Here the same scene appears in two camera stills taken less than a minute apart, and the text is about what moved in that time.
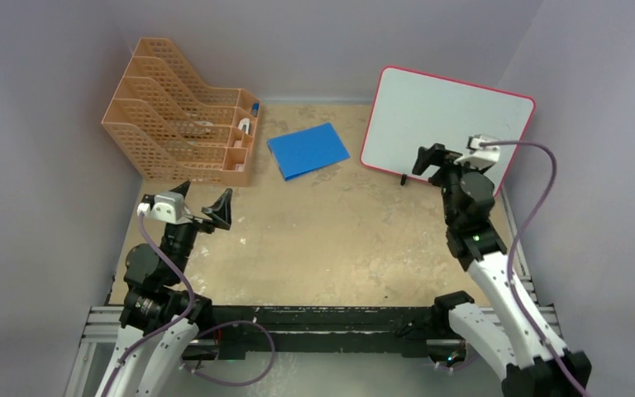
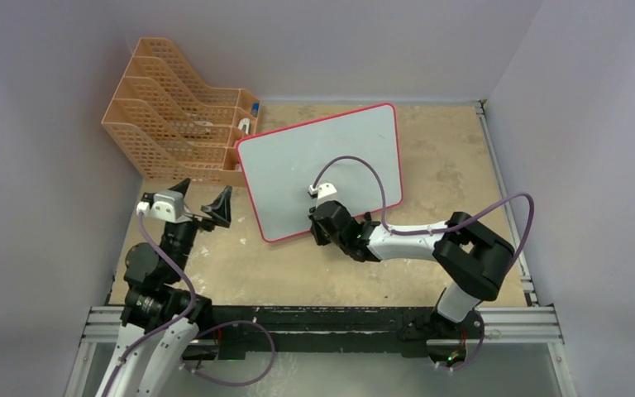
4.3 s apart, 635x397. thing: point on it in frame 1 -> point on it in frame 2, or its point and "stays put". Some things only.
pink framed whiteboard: (410, 111) -> (279, 166)
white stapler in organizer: (245, 121) stays put
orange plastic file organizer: (171, 127) stays put
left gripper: (218, 211) stays put
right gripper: (436, 155) -> (315, 230)
